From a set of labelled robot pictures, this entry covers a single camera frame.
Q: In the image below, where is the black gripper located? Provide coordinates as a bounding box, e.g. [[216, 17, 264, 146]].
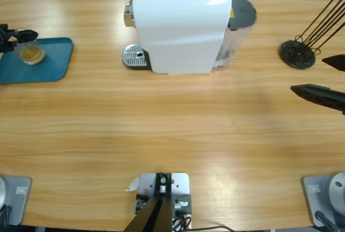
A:
[[0, 23, 39, 54]]

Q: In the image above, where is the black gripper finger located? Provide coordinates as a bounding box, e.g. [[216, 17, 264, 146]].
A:
[[322, 53, 345, 73], [290, 83, 345, 115]]

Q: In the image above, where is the clear glass cup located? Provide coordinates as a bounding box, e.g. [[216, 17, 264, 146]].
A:
[[12, 29, 46, 66]]

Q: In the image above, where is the white capsule coffee machine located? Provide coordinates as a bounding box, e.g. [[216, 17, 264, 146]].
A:
[[122, 0, 233, 76]]

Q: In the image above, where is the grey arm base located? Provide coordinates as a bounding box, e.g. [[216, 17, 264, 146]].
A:
[[301, 172, 345, 228], [0, 175, 32, 227]]

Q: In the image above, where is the teal plastic tray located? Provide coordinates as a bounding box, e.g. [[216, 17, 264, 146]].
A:
[[0, 37, 75, 85]]

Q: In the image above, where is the black capsule holder with rods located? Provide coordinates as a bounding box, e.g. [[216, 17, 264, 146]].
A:
[[279, 0, 345, 70]]

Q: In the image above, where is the clear water tank black lid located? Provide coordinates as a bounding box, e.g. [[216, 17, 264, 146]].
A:
[[212, 0, 258, 68]]

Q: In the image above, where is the metal drip tray grate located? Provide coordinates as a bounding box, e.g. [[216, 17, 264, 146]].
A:
[[122, 44, 151, 71]]

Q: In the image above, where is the white mounting block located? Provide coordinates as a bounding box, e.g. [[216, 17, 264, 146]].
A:
[[134, 172, 194, 230]]

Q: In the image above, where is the white tape piece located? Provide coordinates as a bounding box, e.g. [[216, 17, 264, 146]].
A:
[[123, 177, 140, 193]]

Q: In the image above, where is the black base cable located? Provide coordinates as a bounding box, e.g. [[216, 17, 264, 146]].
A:
[[0, 205, 13, 227], [314, 210, 342, 232]]

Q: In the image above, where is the thin black cable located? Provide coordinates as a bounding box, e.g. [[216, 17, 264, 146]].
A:
[[188, 225, 234, 232]]

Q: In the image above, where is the orange wire bundle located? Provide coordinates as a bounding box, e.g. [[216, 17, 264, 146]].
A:
[[172, 214, 192, 231]]

